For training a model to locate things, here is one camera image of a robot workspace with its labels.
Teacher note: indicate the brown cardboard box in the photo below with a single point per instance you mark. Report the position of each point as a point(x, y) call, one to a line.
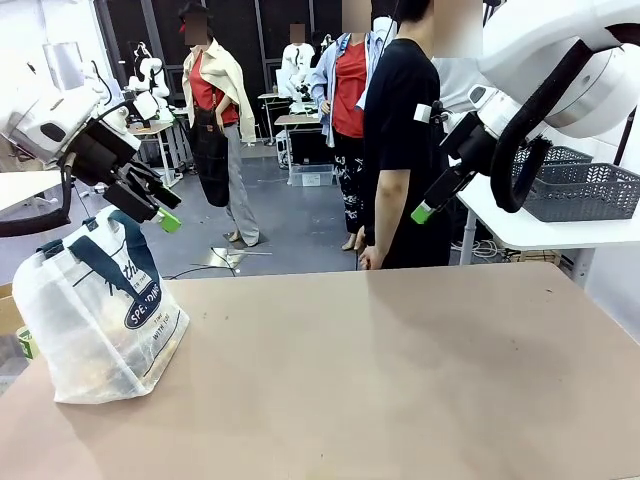
point(6, 310)

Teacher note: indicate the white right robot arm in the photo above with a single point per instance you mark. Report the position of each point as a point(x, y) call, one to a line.
point(550, 30)

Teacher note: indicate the grey background desk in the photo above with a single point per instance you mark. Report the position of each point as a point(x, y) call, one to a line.
point(272, 97)

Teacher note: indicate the person in black t-shirt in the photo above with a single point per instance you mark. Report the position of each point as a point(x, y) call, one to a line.
point(400, 100)

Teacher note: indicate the mannequin with blue shirt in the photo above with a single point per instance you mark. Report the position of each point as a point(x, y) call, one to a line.
point(347, 100)

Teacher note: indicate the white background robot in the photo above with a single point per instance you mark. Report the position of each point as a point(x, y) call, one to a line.
point(150, 75)

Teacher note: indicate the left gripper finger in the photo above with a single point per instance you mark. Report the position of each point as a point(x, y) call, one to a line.
point(152, 185)
point(169, 220)

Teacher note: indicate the green and white carton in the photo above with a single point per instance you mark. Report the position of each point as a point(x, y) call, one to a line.
point(29, 342)

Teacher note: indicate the figure in white top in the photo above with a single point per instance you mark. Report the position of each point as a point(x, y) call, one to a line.
point(297, 65)

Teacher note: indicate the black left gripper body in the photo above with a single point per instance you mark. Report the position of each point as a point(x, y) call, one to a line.
point(100, 155)

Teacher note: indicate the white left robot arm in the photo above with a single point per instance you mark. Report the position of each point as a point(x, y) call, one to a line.
point(40, 115)

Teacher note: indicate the white translucent shopping bag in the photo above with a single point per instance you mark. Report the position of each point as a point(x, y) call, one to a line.
point(90, 340)

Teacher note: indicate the large white table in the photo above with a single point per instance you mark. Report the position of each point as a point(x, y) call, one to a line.
point(550, 235)

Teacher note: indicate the person's right hand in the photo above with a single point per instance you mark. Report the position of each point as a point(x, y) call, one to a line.
point(373, 257)

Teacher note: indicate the mannequin with beige jacket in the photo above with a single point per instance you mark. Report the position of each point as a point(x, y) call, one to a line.
point(215, 100)

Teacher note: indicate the clear plastic storage box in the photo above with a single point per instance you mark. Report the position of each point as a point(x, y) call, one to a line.
point(312, 175)

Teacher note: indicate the person's right forearm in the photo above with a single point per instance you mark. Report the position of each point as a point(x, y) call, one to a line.
point(391, 210)

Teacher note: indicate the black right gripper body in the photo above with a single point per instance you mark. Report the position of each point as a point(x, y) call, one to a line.
point(470, 145)

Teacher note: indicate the small white side table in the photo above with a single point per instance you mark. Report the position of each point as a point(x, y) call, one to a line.
point(25, 187)

